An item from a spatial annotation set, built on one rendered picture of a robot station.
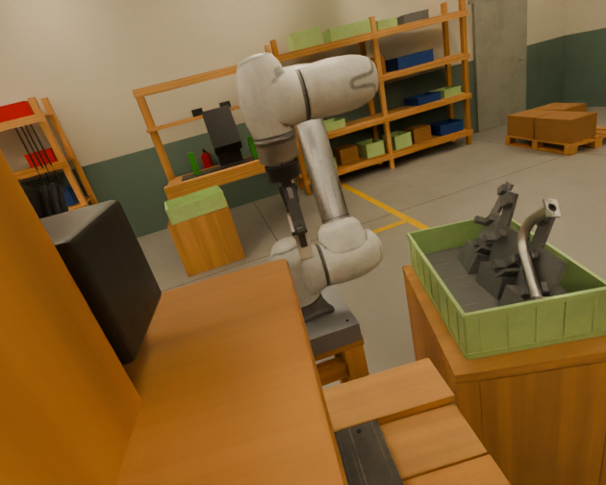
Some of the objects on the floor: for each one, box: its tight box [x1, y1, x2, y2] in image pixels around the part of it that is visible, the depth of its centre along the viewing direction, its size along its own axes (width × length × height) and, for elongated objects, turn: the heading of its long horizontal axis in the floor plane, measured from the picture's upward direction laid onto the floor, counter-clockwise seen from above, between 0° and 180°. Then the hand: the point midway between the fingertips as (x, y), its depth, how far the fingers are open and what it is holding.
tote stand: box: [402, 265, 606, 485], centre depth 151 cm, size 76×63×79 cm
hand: (301, 242), depth 89 cm, fingers open, 13 cm apart
